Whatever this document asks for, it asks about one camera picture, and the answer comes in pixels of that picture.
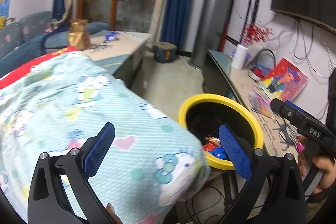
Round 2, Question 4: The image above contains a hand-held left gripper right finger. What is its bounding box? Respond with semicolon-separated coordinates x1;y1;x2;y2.
219;123;306;224

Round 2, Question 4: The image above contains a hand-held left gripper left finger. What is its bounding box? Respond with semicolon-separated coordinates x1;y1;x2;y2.
28;122;116;224

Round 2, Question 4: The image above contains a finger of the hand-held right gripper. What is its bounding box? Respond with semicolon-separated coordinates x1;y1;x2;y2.
270;98;306;128
285;101;317;121

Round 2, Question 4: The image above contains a blue foil wrapper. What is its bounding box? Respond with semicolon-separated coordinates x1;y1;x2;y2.
210;147;227;160

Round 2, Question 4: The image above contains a red plastic wrapper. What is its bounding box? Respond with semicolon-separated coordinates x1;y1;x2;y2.
203;136;221;151

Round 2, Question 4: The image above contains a yellow round bin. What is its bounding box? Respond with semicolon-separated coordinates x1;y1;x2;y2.
178;93;264;170

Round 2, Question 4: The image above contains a person's right hand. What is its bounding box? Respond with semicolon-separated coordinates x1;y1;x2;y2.
297;136;336;194

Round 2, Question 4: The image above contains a person's left hand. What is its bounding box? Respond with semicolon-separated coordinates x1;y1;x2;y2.
105;203;122;224

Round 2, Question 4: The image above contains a pastel bead sheet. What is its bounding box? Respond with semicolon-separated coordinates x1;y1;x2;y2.
249;89;273;118

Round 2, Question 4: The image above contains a colourful figure painting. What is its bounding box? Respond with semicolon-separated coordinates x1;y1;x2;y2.
260;57;310;102

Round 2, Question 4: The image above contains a light blue cartoon printed blanket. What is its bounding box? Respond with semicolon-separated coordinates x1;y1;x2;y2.
0;51;210;224

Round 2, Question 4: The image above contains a red berry branch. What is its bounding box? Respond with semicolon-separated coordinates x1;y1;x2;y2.
241;23;273;47

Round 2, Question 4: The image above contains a grey coffee table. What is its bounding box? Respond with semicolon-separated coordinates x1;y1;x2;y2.
88;30;153;88

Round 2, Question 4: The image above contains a red printed blanket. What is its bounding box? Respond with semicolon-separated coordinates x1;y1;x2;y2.
0;46;79;89

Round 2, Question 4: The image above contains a golden paper bag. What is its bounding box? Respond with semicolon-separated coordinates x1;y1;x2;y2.
68;19;90;51

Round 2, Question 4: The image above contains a dark blue low stool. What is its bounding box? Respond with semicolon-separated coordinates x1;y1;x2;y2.
154;42;177;63

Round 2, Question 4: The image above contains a blue sofa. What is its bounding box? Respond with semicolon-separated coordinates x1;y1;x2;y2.
0;11;109;77

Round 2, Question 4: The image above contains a silver tower air conditioner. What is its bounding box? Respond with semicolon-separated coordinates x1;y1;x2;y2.
188;0;238;71

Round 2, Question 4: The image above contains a grey heart patterned cushion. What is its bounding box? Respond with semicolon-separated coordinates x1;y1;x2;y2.
0;21;23;56
20;11;53;42

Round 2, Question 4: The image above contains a world map poster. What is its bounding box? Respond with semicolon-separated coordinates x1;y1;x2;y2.
0;0;12;18

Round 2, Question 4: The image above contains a black wire loop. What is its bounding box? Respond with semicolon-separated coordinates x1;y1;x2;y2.
256;49;276;72

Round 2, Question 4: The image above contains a wall cable bundle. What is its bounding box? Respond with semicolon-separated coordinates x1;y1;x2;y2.
278;17;336;77

